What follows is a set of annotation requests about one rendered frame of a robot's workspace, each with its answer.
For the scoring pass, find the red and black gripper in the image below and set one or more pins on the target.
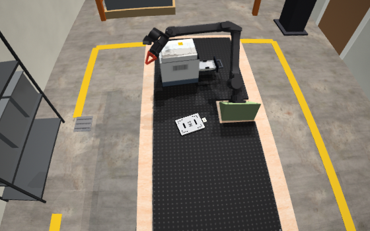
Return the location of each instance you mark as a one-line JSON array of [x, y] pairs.
[[153, 53]]

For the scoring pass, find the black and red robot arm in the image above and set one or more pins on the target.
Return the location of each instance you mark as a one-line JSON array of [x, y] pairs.
[[234, 80]]

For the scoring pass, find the white sheet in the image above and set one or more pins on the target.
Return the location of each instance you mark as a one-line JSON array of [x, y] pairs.
[[206, 64]]

